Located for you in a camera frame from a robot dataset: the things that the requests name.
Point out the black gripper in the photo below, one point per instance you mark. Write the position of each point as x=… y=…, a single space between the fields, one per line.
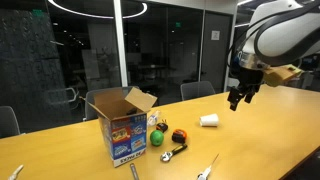
x=248 y=78

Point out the yellow black adjustable wrench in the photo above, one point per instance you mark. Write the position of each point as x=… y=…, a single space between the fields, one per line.
x=176 y=150

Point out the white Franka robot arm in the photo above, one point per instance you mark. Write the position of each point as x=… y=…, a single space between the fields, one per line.
x=283 y=36

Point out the open printed cardboard box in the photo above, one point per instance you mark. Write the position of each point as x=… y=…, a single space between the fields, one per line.
x=128 y=140

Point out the white paper cup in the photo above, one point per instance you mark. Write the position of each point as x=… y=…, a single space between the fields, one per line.
x=209 y=120

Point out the grey door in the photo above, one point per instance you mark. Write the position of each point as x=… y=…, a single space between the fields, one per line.
x=216 y=60

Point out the white paper door sign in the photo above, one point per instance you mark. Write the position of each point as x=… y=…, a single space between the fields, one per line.
x=215 y=35

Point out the orange black tape measure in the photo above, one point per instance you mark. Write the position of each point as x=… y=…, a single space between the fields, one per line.
x=179 y=136

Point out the small black orange gadget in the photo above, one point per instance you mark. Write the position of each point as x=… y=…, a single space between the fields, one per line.
x=162 y=127

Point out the clear plastic bottle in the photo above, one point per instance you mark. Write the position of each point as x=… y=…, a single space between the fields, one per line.
x=153 y=118

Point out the green ball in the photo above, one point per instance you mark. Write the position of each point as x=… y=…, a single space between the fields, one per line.
x=156 y=138

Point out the green exit sign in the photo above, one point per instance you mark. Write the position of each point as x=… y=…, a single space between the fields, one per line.
x=178 y=24

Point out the white window pillar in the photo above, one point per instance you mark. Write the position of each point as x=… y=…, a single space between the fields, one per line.
x=120 y=43

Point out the chair behind glass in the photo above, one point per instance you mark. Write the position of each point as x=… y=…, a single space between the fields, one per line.
x=61 y=96

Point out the small white tool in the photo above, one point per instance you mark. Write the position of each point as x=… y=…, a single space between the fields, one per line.
x=15 y=172

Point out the tan wrist camera box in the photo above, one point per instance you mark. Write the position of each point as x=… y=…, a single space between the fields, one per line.
x=280 y=76

